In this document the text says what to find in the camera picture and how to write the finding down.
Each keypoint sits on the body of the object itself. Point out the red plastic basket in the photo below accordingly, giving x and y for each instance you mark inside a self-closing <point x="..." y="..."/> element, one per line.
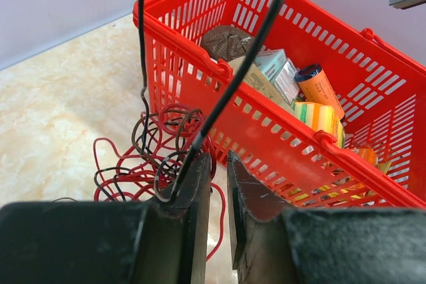
<point x="381" y="90"/>

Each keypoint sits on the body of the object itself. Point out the orange cylindrical can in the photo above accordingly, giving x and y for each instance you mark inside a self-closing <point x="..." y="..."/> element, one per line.
<point x="314" y="84"/>

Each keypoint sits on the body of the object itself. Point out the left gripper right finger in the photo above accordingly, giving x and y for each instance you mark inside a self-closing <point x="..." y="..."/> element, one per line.
<point x="274" y="242"/>

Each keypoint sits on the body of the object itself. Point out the brown cardboard box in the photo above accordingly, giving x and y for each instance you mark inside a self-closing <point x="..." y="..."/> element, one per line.
<point x="255" y="79"/>

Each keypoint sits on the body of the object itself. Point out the brown round lid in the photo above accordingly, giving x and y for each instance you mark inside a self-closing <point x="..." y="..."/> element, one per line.
<point x="226" y="42"/>

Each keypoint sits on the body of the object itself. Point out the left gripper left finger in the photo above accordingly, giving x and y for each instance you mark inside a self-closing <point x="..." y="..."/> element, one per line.
<point x="110" y="242"/>

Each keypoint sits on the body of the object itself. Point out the teal small box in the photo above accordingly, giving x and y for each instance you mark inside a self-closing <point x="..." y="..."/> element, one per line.
<point x="280" y="71"/>

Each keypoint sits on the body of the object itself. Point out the striped sponge in basket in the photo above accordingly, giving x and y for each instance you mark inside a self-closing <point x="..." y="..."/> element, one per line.
<point x="321" y="117"/>

